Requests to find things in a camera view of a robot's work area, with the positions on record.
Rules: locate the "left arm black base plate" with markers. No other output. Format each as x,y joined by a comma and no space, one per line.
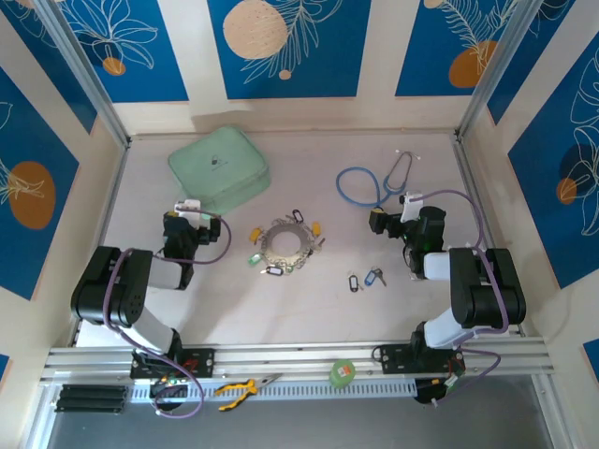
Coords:
206,362

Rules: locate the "aluminium frame post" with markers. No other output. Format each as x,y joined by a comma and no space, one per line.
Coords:
492,70
84,70

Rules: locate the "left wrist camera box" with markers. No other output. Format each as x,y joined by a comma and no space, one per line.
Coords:
189,208

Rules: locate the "yellow black pliers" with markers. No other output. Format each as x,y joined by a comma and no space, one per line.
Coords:
234,388

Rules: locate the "blue stethoscope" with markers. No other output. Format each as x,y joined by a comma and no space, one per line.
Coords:
387,183

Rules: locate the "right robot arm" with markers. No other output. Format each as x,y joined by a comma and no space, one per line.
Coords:
491,290

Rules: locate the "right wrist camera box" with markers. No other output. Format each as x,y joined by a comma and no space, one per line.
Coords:
412,206

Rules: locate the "metal keyring disc with keys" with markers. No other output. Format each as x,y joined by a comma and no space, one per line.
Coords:
264,248

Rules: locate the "key with blue tag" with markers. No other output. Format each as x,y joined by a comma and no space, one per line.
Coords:
371,278

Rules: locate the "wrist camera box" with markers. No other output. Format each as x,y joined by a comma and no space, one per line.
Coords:
189,208
412,206

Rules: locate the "aluminium frame rail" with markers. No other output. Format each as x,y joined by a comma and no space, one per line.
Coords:
290,360

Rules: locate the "green tape roll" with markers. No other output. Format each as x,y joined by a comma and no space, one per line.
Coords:
342,372

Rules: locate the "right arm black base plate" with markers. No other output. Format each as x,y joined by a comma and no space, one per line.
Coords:
393,360

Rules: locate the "black ribbed block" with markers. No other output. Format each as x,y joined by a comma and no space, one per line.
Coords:
89,397

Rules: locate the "mint green zip case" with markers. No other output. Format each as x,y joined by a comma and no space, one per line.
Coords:
215,168

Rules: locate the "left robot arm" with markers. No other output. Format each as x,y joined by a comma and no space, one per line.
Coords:
112,290

